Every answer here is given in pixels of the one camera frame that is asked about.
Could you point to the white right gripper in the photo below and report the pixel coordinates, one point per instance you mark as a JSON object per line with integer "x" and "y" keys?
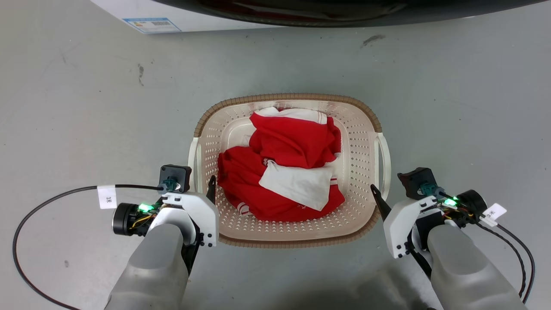
{"x": 402, "y": 224}

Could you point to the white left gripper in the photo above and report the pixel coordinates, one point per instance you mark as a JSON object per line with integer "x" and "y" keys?
{"x": 200, "y": 215}

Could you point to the beige plastic laundry basket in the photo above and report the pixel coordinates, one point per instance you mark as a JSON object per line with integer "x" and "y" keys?
{"x": 359, "y": 142}

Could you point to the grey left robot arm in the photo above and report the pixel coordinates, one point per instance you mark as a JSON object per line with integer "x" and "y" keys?
{"x": 150, "y": 275}

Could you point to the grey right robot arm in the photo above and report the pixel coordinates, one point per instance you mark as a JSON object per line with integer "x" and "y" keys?
{"x": 465, "y": 275}

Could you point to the red garment with white panel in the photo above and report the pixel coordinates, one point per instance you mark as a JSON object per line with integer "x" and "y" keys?
{"x": 245, "y": 181}

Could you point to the red shirt with white collar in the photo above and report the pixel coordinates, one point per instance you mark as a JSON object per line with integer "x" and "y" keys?
{"x": 297, "y": 142}

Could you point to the blue energy label sticker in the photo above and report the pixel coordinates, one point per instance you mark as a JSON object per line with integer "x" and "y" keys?
{"x": 151, "y": 25}

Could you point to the white washing machine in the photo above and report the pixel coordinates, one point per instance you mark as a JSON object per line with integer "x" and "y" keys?
{"x": 129, "y": 8}

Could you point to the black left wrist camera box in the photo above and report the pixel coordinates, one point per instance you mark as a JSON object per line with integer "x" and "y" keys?
{"x": 181, "y": 174}

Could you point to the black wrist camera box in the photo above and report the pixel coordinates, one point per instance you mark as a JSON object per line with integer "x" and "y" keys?
{"x": 415, "y": 178}
{"x": 181, "y": 174}

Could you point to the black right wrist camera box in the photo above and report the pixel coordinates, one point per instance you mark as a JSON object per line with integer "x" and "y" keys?
{"x": 415, "y": 178}

